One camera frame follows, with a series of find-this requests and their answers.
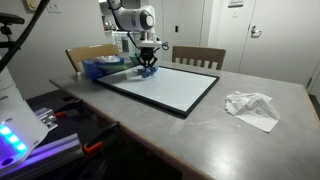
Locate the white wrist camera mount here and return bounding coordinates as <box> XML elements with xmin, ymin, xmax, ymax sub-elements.
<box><xmin>136</xmin><ymin>39</ymin><xmax>163</xmax><ymax>49</ymax></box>

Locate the light wooden slat-back chair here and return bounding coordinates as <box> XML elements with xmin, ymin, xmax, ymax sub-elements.
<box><xmin>65</xmin><ymin>43</ymin><xmax>120</xmax><ymax>74</ymax></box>

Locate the dark wooden slat-back chair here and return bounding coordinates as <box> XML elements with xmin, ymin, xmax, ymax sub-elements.
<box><xmin>171</xmin><ymin>45</ymin><xmax>227</xmax><ymax>71</ymax></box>

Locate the blue towel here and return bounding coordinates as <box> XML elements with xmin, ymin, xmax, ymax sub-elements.
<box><xmin>137</xmin><ymin>64</ymin><xmax>159</xmax><ymax>79</ymax></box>

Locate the aluminium extrusion rail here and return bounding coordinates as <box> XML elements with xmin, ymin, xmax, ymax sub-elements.
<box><xmin>33</xmin><ymin>107</ymin><xmax>58</xmax><ymax>132</ymax></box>
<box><xmin>0</xmin><ymin>133</ymin><xmax>84</xmax><ymax>180</ymax></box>

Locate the white kitchen cabinet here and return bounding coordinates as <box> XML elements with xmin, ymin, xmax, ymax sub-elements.
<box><xmin>104</xmin><ymin>30</ymin><xmax>139</xmax><ymax>58</ymax></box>

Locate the white wall outlet plate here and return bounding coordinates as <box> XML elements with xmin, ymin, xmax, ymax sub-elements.
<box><xmin>44</xmin><ymin>0</ymin><xmax>63</xmax><ymax>14</ymax></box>

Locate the black clamp orange handle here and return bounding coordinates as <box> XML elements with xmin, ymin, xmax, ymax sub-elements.
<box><xmin>53</xmin><ymin>98</ymin><xmax>84</xmax><ymax>120</ymax></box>
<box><xmin>82</xmin><ymin>120</ymin><xmax>122</xmax><ymax>156</ymax></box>

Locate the white crumpled cloth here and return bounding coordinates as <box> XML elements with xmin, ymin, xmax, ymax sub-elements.
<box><xmin>224</xmin><ymin>90</ymin><xmax>282</xmax><ymax>134</ymax></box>

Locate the black framed whiteboard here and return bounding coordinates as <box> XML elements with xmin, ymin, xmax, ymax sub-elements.
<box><xmin>92</xmin><ymin>63</ymin><xmax>221</xmax><ymax>119</ymax></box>

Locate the metal lever door handle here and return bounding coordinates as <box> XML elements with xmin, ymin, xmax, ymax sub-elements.
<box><xmin>249</xmin><ymin>24</ymin><xmax>263</xmax><ymax>38</ymax></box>

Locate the blue tissue box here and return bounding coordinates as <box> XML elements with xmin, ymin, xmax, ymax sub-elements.
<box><xmin>81</xmin><ymin>55</ymin><xmax>128</xmax><ymax>81</ymax></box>

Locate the thick black hose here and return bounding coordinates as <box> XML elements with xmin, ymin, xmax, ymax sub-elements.
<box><xmin>0</xmin><ymin>0</ymin><xmax>51</xmax><ymax>73</ymax></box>

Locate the white tissue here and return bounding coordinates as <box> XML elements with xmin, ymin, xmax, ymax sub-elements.
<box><xmin>95</xmin><ymin>55</ymin><xmax>121</xmax><ymax>64</ymax></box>

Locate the long black looped cable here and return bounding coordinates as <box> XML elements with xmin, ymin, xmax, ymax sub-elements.
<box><xmin>126</xmin><ymin>31</ymin><xmax>143</xmax><ymax>51</ymax></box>

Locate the green bowl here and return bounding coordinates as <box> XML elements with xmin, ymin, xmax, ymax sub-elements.
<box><xmin>128</xmin><ymin>53</ymin><xmax>142</xmax><ymax>66</ymax></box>

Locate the black camera on stand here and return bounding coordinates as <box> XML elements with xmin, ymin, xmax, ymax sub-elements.
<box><xmin>0</xmin><ymin>12</ymin><xmax>26</xmax><ymax>51</ymax></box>

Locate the white door with lever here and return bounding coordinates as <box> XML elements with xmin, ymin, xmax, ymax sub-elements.
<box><xmin>238</xmin><ymin>0</ymin><xmax>320</xmax><ymax>86</ymax></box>

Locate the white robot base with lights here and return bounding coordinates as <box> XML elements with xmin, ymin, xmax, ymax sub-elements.
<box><xmin>0</xmin><ymin>54</ymin><xmax>51</xmax><ymax>174</ymax></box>

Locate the short black cable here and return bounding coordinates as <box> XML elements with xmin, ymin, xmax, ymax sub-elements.
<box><xmin>155</xmin><ymin>40</ymin><xmax>170</xmax><ymax>52</ymax></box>

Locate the beige round thermostat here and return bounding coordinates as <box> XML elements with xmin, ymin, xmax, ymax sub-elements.
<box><xmin>22</xmin><ymin>0</ymin><xmax>41</xmax><ymax>14</ymax></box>

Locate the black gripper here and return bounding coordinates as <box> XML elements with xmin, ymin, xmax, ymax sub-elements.
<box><xmin>137</xmin><ymin>47</ymin><xmax>160</xmax><ymax>70</ymax></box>

